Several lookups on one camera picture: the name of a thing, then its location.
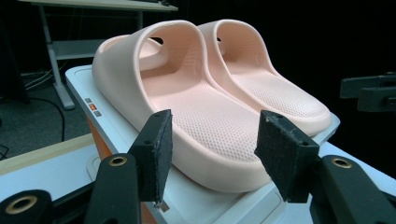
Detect black floor cable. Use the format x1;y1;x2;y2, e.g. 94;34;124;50
27;97;66;143

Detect pink foam slipper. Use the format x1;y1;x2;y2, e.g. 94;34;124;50
92;20;273;194
197;19;332;138

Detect grey desk frame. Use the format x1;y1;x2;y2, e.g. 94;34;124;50
18;0;179;111

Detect white floor cables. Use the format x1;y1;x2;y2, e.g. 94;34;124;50
21;61;69;91

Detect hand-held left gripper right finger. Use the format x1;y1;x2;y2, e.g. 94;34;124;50
254;109;320;203

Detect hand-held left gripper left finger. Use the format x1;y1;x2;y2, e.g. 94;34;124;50
127;108;174;203

